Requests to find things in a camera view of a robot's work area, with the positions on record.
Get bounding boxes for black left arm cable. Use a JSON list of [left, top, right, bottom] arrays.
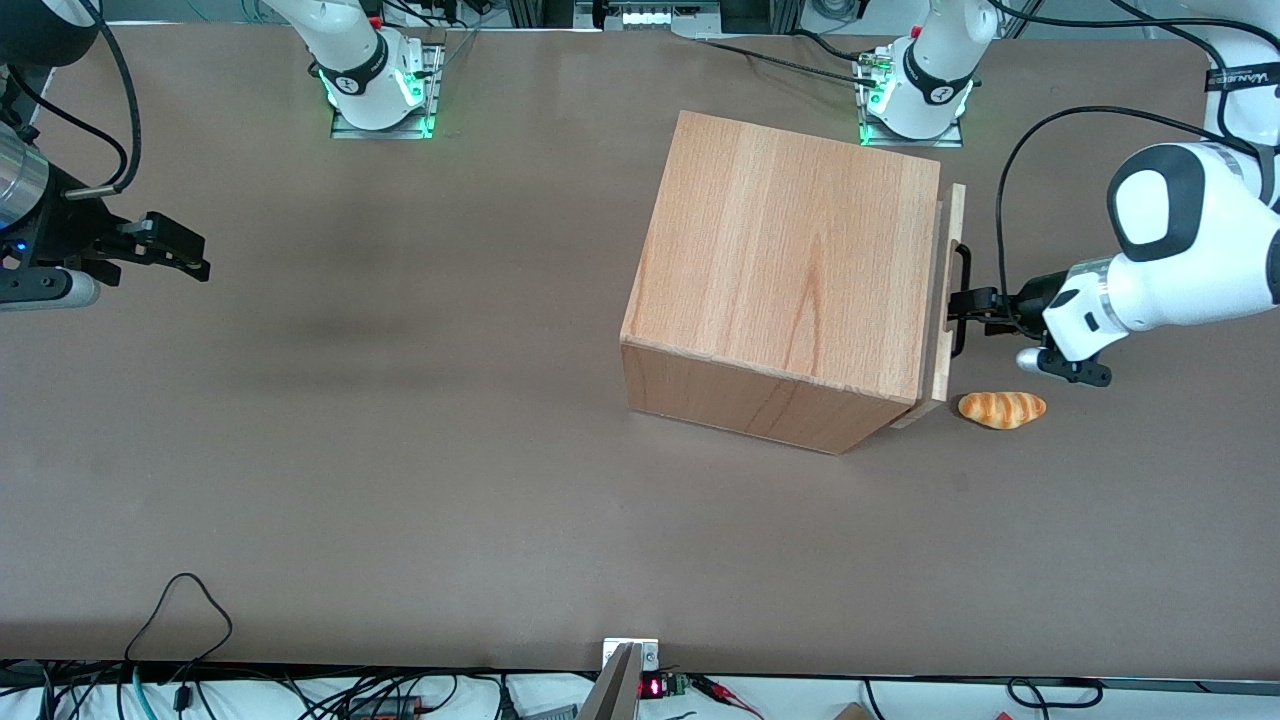
[[996, 105, 1263, 301]]

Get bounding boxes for wooden drawer cabinet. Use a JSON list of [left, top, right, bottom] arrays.
[[620, 110, 943, 456]]

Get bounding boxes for black coiled cable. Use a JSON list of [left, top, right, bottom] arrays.
[[1008, 677, 1104, 710]]

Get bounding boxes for slanted metal bar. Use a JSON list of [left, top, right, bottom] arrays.
[[575, 643, 643, 720]]

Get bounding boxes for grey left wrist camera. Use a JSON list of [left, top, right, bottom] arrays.
[[1016, 345, 1113, 388]]

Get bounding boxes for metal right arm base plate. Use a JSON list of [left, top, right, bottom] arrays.
[[330, 42, 444, 140]]

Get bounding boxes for toy bread roll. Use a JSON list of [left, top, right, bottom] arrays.
[[958, 391, 1048, 430]]

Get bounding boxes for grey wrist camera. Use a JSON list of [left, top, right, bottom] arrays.
[[1016, 345, 1113, 388], [0, 268, 101, 312]]

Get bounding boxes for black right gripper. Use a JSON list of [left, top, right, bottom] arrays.
[[0, 165, 211, 291]]

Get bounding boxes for red clip lead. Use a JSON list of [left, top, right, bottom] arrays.
[[690, 675, 766, 720]]

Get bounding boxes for small metal bracket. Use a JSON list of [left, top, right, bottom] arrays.
[[603, 638, 661, 673]]

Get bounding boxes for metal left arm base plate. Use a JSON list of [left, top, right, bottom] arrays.
[[855, 50, 966, 149]]

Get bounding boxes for white power unit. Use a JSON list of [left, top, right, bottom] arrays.
[[575, 0, 721, 31]]

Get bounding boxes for long black table cable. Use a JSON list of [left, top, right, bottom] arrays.
[[695, 38, 881, 83]]

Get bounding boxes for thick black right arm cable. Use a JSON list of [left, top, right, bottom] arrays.
[[80, 0, 142, 196]]

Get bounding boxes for orange black device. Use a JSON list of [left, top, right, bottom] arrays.
[[345, 693, 426, 720]]

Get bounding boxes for short black table cable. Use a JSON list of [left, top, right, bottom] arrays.
[[795, 30, 867, 63]]

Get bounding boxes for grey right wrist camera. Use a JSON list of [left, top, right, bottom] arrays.
[[0, 268, 101, 312]]

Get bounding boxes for black looped cable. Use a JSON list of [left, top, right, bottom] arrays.
[[125, 573, 234, 663]]

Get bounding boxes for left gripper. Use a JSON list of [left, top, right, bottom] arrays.
[[945, 262, 1129, 363]]

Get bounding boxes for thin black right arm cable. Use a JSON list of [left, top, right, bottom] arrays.
[[5, 65, 131, 191]]

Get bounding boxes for wooden drawer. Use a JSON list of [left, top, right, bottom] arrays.
[[890, 183, 968, 429]]

